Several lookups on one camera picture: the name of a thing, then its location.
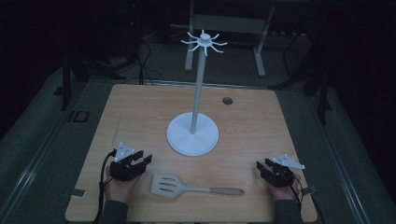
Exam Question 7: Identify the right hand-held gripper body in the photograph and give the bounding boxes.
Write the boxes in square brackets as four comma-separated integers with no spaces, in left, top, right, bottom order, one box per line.
[261,153,306,189]

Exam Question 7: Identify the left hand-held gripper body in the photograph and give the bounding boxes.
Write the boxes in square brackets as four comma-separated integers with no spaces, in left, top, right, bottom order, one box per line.
[108,142,148,182]

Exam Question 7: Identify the grey slotted spatula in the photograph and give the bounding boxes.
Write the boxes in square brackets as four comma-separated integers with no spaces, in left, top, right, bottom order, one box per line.
[150,173,246,200]

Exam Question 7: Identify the white utensil stand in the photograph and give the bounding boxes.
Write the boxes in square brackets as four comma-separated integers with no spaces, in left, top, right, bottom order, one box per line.
[166,29,229,157]

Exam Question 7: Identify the person's left hand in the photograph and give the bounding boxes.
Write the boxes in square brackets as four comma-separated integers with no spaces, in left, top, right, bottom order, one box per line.
[104,165,143,204]

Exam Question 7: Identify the person's right hand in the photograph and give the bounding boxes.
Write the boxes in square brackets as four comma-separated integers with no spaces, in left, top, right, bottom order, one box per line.
[269,173,303,202]

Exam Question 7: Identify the black stand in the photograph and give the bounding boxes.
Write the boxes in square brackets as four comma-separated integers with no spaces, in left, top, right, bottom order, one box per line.
[269,31,333,126]
[52,40,129,112]

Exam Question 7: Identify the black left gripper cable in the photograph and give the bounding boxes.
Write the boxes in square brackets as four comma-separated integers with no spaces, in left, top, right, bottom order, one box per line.
[92,148,118,224]

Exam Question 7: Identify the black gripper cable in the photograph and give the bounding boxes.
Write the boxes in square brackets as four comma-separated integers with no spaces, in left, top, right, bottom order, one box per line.
[288,175,326,224]
[92,148,118,224]

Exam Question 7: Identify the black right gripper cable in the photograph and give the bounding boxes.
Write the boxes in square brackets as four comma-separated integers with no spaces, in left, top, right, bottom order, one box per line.
[288,175,326,224]

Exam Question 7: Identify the black floor cables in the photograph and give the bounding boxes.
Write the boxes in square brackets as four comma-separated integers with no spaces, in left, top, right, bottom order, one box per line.
[136,40,163,86]

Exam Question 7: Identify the grey metal desk frame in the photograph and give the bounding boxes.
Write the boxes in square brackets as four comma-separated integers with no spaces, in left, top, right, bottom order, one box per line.
[184,0,276,77]

